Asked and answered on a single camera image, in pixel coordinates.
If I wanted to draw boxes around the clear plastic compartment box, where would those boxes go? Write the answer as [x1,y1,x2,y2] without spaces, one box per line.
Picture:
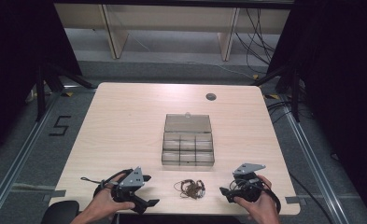
[161,112,216,167]

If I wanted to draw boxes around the metal floor rail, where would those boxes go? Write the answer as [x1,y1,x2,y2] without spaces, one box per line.
[278,94,348,224]
[0,92,63,220]

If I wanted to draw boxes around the black curtain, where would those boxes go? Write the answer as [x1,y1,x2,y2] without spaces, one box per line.
[265,0,367,224]
[0,0,83,161]

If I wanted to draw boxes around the person's right hand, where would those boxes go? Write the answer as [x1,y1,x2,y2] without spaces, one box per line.
[233,175,282,224]

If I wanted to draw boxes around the person's left hand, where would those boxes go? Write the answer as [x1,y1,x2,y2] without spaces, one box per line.
[91,173,136,220]

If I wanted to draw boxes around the black chair seat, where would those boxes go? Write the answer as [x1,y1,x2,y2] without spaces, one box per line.
[40,200,80,224]

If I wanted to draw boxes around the bundle of black cables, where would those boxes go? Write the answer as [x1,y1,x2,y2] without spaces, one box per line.
[234,7,277,75]

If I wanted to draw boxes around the long black floor cable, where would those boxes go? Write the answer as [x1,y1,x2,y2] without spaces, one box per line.
[288,172,335,224]

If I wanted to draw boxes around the black floor cables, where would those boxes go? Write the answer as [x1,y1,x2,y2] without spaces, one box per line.
[265,100,315,125]

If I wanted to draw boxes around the black strap cable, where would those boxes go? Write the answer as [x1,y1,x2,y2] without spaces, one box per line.
[263,179,282,215]
[80,168,133,198]

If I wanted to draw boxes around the brown necklace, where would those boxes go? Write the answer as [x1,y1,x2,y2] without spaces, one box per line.
[173,178,206,201]

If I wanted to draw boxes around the black metal stand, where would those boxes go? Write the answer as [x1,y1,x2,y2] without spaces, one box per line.
[251,65,301,123]
[35,63,95,122]

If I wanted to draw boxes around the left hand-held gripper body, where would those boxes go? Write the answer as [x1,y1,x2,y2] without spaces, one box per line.
[110,166,146,204]

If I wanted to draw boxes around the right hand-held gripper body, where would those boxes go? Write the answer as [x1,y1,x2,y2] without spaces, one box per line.
[229,162,266,203]

